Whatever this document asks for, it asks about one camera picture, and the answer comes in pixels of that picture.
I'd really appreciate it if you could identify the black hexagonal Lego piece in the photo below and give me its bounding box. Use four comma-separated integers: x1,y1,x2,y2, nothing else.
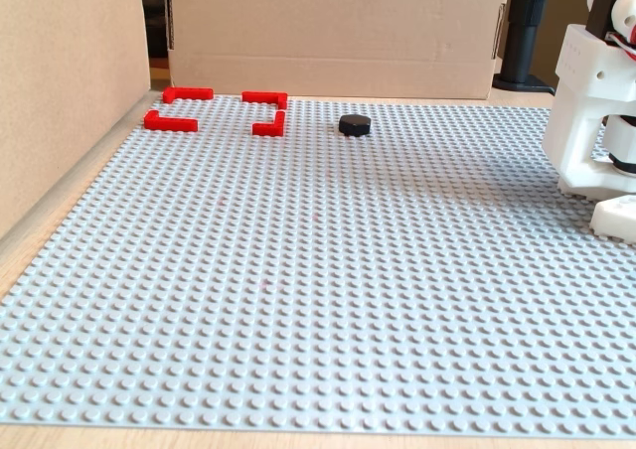
338,112,373,138

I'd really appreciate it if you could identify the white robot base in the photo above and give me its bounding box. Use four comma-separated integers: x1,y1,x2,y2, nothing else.
590,194,636,245

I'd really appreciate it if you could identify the grey Lego baseplate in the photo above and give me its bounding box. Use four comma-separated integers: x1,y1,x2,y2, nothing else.
0,95,636,433

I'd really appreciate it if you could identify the red L-shaped Lego corner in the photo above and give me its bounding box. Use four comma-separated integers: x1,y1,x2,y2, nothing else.
143,109,200,134
240,90,289,111
162,86,215,104
251,110,287,138

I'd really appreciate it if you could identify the large cardboard box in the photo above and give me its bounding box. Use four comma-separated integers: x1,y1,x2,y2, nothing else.
163,0,516,100

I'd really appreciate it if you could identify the plain cardboard panel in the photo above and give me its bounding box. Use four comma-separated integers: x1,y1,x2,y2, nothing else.
0,0,153,241

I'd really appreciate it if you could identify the black stand pole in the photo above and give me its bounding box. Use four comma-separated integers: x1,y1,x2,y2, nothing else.
491,0,557,95

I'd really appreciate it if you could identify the red white black servo wire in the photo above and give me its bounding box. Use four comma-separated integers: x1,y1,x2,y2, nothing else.
606,24,636,66

